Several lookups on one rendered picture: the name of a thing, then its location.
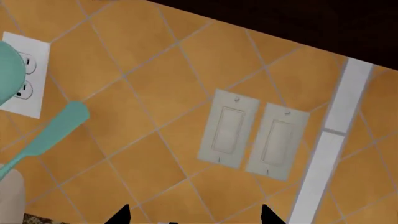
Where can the teal spatula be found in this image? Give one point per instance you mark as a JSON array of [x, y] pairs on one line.
[[51, 131]]

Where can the teal round utensil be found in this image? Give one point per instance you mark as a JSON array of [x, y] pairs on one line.
[[9, 70]]

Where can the beige utensil holder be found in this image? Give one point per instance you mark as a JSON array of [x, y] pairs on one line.
[[11, 198]]

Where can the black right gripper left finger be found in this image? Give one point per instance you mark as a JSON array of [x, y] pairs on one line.
[[123, 215]]

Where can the white vertical wall trim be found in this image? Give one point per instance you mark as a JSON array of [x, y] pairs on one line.
[[332, 140]]

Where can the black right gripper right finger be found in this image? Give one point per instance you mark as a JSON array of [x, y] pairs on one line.
[[269, 215]]

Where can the white rocker light switch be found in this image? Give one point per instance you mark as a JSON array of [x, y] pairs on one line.
[[277, 142], [228, 129]]

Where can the dark wall cabinet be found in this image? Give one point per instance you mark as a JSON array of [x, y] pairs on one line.
[[295, 23]]

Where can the white wall power outlet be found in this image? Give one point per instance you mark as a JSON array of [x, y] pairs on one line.
[[34, 77]]

